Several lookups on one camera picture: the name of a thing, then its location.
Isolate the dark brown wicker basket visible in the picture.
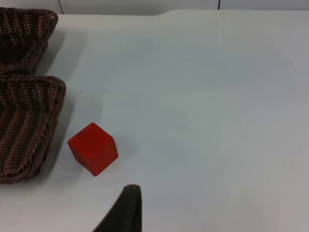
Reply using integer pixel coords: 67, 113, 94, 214
0, 74, 67, 185
0, 7, 59, 75

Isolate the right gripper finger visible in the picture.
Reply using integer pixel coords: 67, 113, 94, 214
92, 184, 143, 232

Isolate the red cube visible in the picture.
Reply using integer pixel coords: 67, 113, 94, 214
67, 122, 119, 178

